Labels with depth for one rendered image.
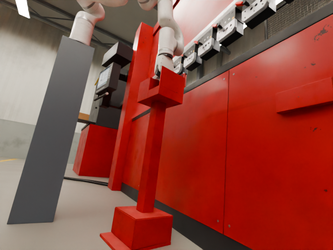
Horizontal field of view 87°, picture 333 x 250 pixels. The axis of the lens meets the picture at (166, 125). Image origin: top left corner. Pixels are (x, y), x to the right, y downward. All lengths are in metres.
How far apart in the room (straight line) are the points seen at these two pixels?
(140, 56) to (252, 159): 2.18
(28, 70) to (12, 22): 1.92
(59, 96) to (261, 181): 1.04
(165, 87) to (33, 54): 8.57
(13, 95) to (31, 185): 7.71
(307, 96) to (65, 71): 1.12
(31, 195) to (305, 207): 1.10
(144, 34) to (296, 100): 2.42
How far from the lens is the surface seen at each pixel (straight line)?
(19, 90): 8.76
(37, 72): 8.97
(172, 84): 0.91
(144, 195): 0.87
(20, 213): 1.14
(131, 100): 2.33
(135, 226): 0.80
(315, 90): 0.66
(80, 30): 1.36
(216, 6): 1.59
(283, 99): 0.70
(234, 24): 1.28
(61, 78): 1.17
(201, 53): 1.44
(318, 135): 0.65
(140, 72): 2.52
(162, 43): 1.01
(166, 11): 1.15
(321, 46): 0.74
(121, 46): 2.76
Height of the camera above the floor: 0.33
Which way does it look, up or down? 13 degrees up
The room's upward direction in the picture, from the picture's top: 7 degrees clockwise
